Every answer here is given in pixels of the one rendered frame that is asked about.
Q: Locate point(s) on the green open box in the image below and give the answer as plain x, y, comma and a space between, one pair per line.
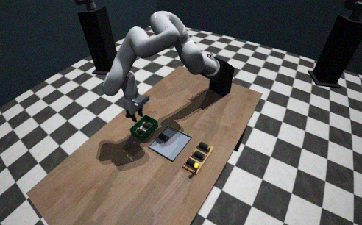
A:
148, 131

